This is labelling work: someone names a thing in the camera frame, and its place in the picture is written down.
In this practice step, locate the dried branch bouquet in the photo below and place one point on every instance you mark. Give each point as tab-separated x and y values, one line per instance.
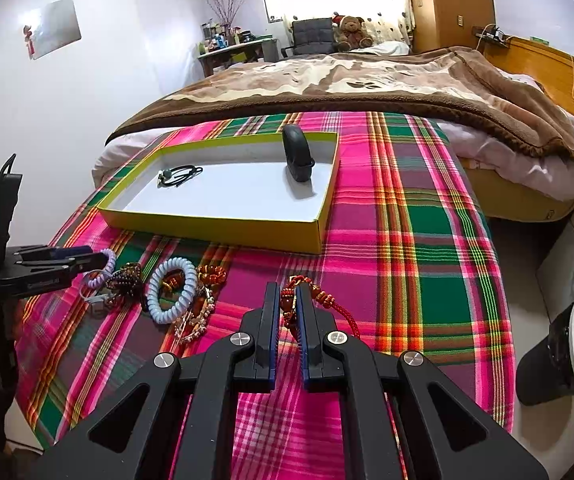
226	12

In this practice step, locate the brown teddy bear santa hat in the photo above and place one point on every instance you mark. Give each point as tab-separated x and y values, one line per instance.
350	33

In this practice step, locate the yellow-green white tray box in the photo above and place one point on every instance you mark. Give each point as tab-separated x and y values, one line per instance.
235	191

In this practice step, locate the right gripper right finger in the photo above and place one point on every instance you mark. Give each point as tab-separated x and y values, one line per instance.
320	371

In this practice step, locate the wooden wardrobe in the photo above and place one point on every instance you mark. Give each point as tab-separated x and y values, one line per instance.
446	23

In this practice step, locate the brown patterned blanket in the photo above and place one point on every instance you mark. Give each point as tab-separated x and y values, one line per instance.
456	84

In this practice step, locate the black fitness band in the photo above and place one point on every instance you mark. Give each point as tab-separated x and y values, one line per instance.
298	155

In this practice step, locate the cluttered wooden desk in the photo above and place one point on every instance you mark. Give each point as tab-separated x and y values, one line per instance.
265	48

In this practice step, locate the bed with white sheet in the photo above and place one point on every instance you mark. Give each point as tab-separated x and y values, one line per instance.
550	176

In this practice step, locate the white wall poster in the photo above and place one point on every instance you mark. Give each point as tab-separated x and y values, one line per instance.
50	28

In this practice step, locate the wooden headboard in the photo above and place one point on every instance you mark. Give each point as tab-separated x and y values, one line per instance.
551	68

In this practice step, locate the black trash bin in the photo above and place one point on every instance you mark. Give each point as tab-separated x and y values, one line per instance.
546	372

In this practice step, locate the dark grey chair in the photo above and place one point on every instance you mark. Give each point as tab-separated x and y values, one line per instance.
313	36

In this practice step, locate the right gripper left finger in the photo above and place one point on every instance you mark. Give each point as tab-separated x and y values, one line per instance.
257	371

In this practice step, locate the rhinestone hair clip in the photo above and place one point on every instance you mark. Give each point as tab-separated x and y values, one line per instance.
194	322

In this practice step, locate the pink green plaid cloth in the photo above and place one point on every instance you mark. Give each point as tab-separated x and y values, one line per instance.
409	272

